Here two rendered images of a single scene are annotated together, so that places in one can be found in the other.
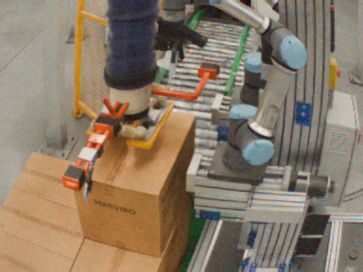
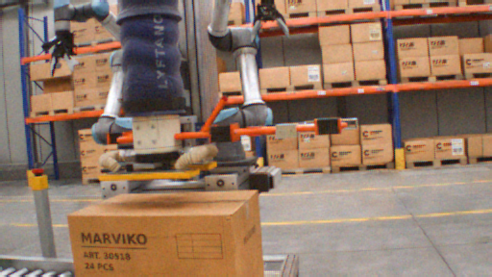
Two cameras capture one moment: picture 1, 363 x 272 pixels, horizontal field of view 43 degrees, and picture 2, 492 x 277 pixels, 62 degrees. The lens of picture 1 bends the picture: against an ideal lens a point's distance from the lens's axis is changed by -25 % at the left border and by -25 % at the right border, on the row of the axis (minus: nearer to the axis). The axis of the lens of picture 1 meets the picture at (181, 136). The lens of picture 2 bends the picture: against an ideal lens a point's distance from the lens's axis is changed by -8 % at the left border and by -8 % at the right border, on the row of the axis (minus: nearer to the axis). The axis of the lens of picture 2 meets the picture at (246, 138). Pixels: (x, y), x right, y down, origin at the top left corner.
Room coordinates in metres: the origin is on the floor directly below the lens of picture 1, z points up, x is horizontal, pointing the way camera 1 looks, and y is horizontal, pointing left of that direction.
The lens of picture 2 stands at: (1.81, 1.78, 1.23)
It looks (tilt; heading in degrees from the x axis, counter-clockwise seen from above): 3 degrees down; 269
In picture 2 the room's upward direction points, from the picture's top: 4 degrees counter-clockwise
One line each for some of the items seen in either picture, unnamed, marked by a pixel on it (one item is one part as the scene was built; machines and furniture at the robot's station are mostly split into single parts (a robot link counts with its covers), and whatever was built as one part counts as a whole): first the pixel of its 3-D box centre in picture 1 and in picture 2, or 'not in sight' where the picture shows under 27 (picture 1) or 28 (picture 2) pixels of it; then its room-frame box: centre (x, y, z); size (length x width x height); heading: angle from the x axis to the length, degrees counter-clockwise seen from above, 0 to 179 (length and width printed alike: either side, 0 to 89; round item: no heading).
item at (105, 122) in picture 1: (107, 126); (224, 133); (1.86, 0.28, 1.18); 0.10 x 0.08 x 0.06; 75
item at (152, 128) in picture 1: (150, 119); (170, 163); (2.08, 0.12, 1.08); 0.34 x 0.10 x 0.05; 165
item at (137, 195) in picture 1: (133, 181); (172, 255); (2.09, 0.20, 0.74); 0.60 x 0.40 x 0.40; 166
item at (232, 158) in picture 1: (242, 149); (229, 148); (1.86, -0.23, 1.09); 0.15 x 0.15 x 0.10
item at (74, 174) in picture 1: (74, 178); (328, 126); (1.52, 0.37, 1.18); 0.08 x 0.07 x 0.05; 165
